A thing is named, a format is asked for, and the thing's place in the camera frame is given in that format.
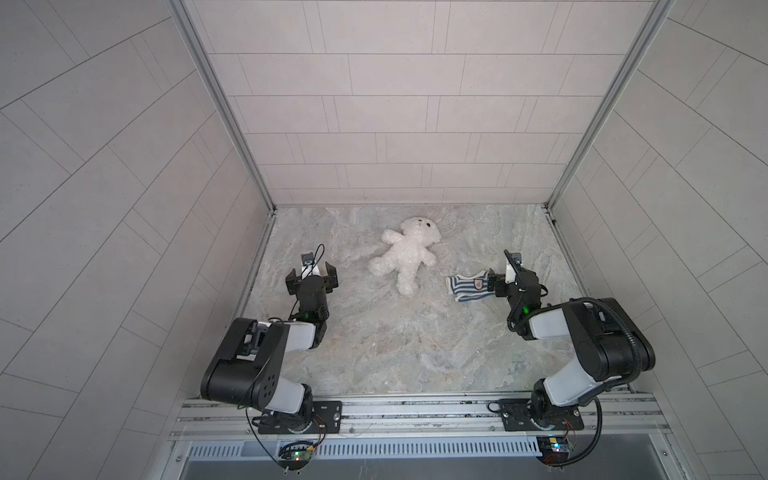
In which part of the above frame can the blue white striped knit sweater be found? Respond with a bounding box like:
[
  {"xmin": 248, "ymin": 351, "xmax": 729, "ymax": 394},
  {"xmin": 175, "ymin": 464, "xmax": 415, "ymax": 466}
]
[{"xmin": 446, "ymin": 270, "xmax": 493, "ymax": 303}]

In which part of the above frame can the white teddy bear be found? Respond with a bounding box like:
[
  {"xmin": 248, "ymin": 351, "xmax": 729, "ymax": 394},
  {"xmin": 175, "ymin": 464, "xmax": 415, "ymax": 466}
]
[{"xmin": 368, "ymin": 217, "xmax": 442, "ymax": 297}]

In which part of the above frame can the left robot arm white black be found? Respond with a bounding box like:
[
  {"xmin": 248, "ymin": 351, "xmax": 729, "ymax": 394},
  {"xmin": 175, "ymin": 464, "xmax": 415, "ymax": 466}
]
[{"xmin": 200, "ymin": 263, "xmax": 339, "ymax": 433}]

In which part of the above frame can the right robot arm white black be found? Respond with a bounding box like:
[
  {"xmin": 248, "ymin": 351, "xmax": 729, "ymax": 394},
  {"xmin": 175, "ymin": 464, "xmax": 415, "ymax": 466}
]
[{"xmin": 487, "ymin": 251, "xmax": 656, "ymax": 430}]

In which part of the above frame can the right controller circuit board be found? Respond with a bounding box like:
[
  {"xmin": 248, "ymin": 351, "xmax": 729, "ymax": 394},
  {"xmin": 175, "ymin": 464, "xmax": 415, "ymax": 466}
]
[{"xmin": 536, "ymin": 436, "xmax": 573, "ymax": 465}]

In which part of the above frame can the controller circuit board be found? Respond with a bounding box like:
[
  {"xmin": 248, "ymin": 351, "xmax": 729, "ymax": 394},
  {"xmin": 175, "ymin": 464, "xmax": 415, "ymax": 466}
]
[
  {"xmin": 536, "ymin": 436, "xmax": 573, "ymax": 465},
  {"xmin": 278, "ymin": 440, "xmax": 317, "ymax": 471}
]

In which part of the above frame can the ventilation grille strip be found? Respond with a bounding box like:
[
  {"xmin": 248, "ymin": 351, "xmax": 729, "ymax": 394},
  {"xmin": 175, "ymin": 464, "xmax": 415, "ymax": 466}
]
[{"xmin": 187, "ymin": 437, "xmax": 542, "ymax": 461}]

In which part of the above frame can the left controller circuit board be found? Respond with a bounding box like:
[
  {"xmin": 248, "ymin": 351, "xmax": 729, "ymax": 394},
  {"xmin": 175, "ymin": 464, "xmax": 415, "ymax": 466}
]
[{"xmin": 278, "ymin": 440, "xmax": 317, "ymax": 471}]

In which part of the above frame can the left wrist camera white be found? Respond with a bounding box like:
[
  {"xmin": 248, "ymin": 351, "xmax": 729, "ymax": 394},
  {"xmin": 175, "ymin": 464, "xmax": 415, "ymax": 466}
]
[{"xmin": 301, "ymin": 252, "xmax": 315, "ymax": 278}]

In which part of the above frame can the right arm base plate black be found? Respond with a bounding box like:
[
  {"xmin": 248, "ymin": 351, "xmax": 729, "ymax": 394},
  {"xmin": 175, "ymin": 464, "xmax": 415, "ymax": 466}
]
[{"xmin": 490, "ymin": 399, "xmax": 584, "ymax": 432}]

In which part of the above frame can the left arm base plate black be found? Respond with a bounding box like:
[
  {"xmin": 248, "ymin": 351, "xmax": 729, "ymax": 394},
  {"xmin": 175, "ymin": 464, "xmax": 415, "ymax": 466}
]
[{"xmin": 253, "ymin": 401, "xmax": 343, "ymax": 435}]

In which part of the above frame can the aluminium mounting rail frame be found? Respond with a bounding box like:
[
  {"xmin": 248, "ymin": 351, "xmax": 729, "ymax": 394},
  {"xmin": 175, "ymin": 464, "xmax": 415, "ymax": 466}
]
[{"xmin": 168, "ymin": 390, "xmax": 671, "ymax": 441}]

